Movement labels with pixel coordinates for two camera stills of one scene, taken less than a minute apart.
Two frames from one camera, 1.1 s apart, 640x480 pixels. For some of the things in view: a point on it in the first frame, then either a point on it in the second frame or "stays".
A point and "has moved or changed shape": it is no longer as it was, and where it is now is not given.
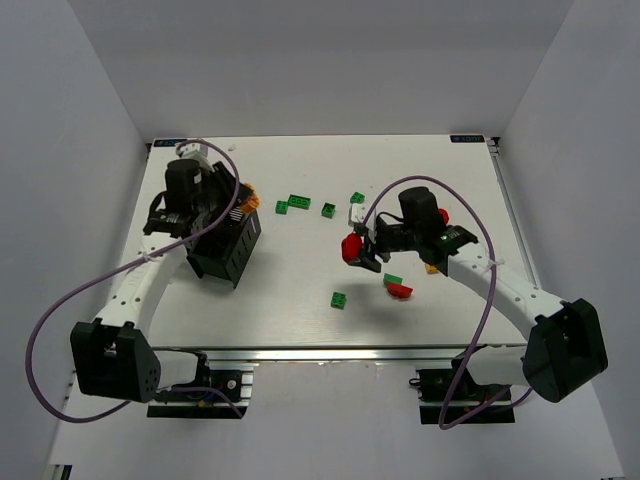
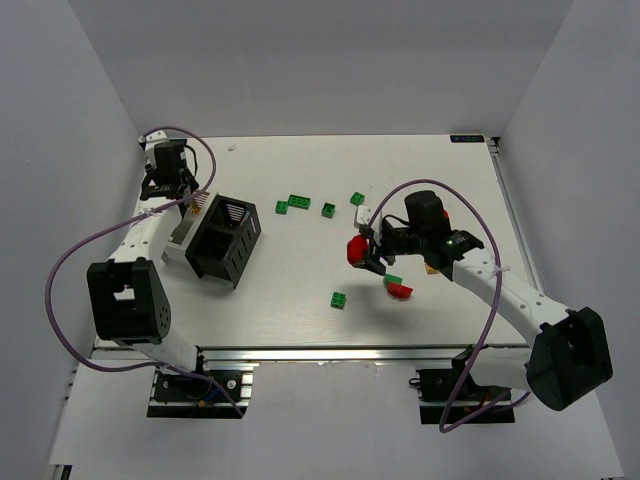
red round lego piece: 351,244 has moved or changed shape
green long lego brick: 299,202 stays
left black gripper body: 220,176 -> 167,187
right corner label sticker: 469,138 stays
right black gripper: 375,245 stays
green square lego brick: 281,207 stays
